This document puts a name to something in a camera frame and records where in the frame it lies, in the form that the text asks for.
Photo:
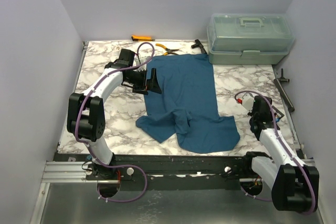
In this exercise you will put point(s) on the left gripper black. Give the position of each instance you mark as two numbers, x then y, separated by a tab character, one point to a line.
151	84

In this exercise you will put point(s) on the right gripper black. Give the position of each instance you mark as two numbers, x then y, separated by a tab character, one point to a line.
253	120

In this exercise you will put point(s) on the blue t-shirt garment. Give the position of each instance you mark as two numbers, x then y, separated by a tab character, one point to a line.
187	106

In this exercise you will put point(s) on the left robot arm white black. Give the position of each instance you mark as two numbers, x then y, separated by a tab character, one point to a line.
86	119

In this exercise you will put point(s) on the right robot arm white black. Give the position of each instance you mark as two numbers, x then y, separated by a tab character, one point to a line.
294	184

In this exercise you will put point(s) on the small black tray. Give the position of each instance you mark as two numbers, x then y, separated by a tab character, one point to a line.
278	114

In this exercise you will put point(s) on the black clamp bar tool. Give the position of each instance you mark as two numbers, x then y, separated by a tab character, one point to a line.
278	83

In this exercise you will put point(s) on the orange utility knife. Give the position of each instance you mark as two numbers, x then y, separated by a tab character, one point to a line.
142	38

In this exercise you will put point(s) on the green plastic toolbox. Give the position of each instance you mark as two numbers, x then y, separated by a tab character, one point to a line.
262	39

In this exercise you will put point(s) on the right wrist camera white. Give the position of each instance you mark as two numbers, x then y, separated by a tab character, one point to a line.
247	102

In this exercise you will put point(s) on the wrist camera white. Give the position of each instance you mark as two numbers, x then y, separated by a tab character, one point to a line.
247	102
139	60

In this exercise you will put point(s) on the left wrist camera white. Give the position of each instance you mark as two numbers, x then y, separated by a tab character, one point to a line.
139	60

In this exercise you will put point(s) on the yellow handled pliers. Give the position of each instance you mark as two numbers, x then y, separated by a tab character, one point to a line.
168	51

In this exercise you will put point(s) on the black T-handle tool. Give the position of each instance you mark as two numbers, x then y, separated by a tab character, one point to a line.
198	44

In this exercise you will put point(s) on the aluminium rail frame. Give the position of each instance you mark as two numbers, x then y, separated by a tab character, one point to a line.
71	172

